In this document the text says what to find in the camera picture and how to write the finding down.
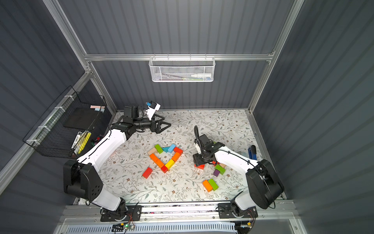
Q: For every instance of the black notebook in basket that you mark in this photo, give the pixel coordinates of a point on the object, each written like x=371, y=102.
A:
x=82, y=119

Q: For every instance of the light blue block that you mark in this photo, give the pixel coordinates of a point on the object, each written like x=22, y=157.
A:
x=171, y=148

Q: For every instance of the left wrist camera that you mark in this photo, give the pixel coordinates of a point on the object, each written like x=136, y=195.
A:
x=152, y=108

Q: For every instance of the orange block low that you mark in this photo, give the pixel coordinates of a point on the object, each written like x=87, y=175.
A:
x=160, y=164

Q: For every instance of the blue stapler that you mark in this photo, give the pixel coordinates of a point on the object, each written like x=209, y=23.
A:
x=252, y=152

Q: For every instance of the yellow block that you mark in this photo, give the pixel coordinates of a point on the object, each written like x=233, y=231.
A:
x=170, y=164

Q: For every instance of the yellow highlighter pack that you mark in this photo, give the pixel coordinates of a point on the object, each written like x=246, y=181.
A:
x=82, y=142

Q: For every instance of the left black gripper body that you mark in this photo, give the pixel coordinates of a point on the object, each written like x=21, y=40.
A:
x=153, y=124

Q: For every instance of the white wire mesh basket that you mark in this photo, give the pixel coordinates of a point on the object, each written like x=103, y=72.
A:
x=182, y=70

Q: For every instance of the red small block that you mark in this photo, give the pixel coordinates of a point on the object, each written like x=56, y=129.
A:
x=164, y=169

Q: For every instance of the green block bottom pair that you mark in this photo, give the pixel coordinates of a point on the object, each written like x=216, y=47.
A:
x=213, y=184

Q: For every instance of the red long block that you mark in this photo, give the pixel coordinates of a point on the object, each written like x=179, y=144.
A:
x=147, y=172

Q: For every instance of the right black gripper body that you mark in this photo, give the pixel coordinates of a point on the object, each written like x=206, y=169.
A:
x=199, y=159

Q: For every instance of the orange block bottom pair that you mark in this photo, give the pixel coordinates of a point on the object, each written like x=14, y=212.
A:
x=207, y=185

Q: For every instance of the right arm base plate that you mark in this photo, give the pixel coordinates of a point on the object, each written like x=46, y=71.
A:
x=230, y=210

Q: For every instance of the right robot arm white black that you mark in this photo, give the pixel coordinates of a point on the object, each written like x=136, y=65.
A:
x=263, y=183

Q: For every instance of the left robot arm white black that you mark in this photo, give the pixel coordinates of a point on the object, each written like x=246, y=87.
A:
x=80, y=176

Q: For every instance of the purple small block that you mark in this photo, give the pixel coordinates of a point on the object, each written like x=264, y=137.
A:
x=216, y=173

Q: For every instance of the black wire mesh basket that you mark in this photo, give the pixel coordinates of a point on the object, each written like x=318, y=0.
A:
x=51, y=139

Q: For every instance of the red block low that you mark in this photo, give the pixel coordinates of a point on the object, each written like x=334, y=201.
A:
x=200, y=167

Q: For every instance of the beige wooden block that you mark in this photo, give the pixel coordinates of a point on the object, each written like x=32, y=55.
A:
x=152, y=151

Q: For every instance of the small circuit board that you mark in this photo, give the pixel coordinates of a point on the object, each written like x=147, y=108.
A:
x=121, y=228

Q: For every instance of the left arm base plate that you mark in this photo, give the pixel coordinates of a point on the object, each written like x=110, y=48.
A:
x=133, y=213

